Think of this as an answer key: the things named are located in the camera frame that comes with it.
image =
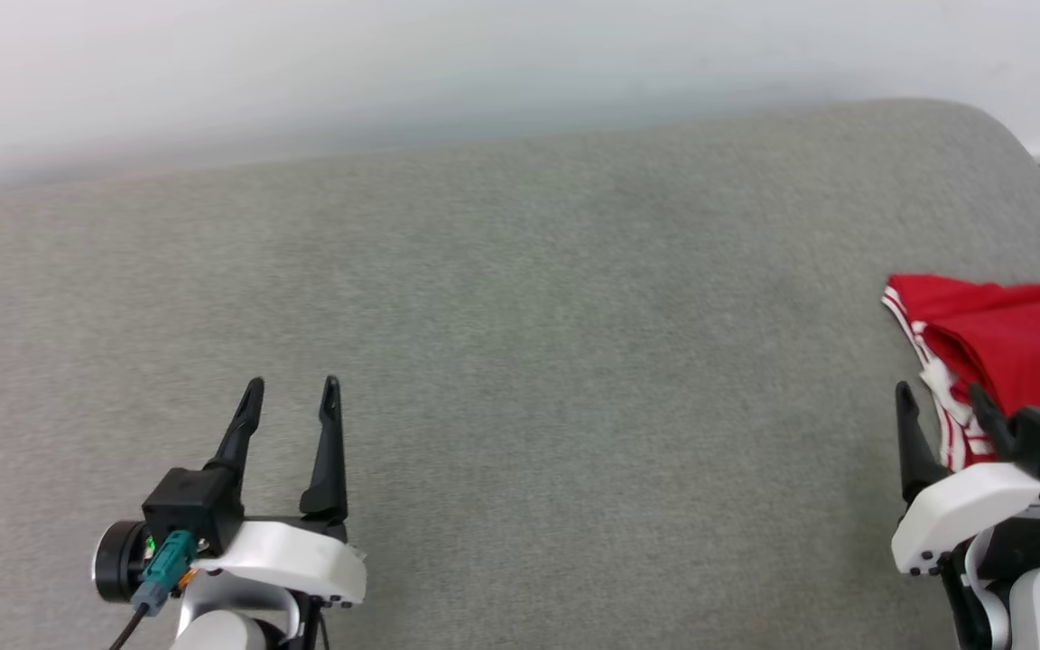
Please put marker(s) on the red and white basketball jersey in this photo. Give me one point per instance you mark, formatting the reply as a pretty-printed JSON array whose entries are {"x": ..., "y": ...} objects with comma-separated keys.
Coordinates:
[{"x": 1016, "y": 348}]

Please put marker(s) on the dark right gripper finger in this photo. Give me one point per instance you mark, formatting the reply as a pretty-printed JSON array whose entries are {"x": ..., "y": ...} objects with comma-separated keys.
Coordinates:
[
  {"x": 994, "y": 424},
  {"x": 914, "y": 451}
]

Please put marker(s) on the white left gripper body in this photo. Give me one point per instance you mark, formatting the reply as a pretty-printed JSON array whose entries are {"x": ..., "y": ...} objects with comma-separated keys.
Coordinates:
[{"x": 294, "y": 560}]

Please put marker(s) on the grey fabric sofa cushion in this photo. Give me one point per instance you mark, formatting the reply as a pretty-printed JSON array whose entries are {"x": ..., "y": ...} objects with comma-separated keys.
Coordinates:
[{"x": 529, "y": 361}]

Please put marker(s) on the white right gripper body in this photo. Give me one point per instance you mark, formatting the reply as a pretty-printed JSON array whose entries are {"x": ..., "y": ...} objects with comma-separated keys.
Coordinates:
[{"x": 962, "y": 510}]

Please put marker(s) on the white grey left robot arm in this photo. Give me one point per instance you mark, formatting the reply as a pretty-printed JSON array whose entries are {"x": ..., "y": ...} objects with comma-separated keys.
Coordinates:
[{"x": 222, "y": 627}]

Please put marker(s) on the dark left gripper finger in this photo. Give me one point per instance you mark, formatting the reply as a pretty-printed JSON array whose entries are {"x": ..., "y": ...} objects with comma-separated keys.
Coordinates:
[
  {"x": 330, "y": 469},
  {"x": 240, "y": 438}
]

